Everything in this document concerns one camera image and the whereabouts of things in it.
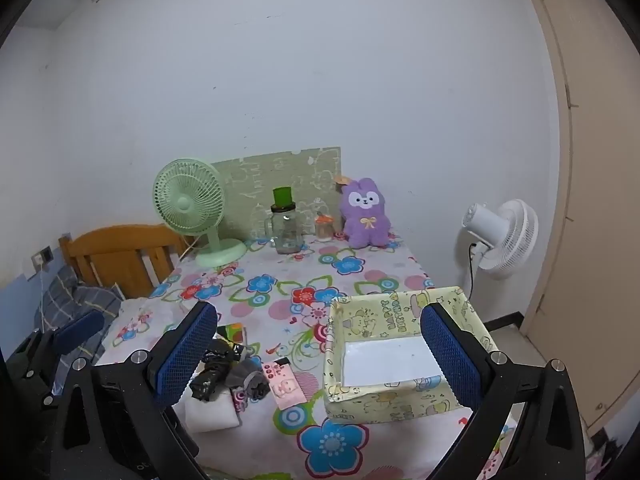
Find green and black packet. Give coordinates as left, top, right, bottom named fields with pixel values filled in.
left=217, top=323, right=247, bottom=347

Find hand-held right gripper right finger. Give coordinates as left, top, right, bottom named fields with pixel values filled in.
left=420, top=302, right=586, bottom=480

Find pink cartoon packet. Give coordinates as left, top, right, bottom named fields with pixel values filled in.
left=262, top=358, right=307, bottom=409

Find yellow cartoon print box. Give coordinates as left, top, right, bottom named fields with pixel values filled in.
left=322, top=286, right=501, bottom=421

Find glass jar mug green lid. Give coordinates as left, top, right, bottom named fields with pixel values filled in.
left=260, top=187, right=304, bottom=255

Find purple plush bunny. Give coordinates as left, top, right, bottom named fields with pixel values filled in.
left=334, top=175, right=394, bottom=249

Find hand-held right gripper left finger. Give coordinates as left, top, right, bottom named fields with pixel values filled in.
left=50, top=301, right=218, bottom=480

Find green desk fan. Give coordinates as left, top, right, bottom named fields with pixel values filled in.
left=152, top=158, right=247, bottom=268

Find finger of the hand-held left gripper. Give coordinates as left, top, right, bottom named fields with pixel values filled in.
left=10, top=310, right=106, bottom=406

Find beige door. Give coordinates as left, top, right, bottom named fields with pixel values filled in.
left=515, top=0, right=640, bottom=436

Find grey plaid quilt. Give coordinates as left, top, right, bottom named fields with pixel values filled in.
left=30, top=265, right=124, bottom=361

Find wooden bed headboard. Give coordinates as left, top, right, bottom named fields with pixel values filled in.
left=59, top=225, right=189, bottom=301

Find white standing fan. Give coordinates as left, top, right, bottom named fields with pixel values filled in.
left=454, top=199, right=540, bottom=311

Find floral tablecloth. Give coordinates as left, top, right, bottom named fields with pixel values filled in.
left=95, top=232, right=518, bottom=480

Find green patterned board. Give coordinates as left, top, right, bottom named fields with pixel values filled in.
left=210, top=147, right=343, bottom=242

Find grey socks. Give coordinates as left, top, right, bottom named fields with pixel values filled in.
left=225, top=357, right=272, bottom=403

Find black plastic bag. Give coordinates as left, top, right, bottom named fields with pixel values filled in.
left=189, top=339, right=242, bottom=402

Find white charging cable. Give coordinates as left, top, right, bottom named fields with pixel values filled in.
left=35, top=266, right=49, bottom=332

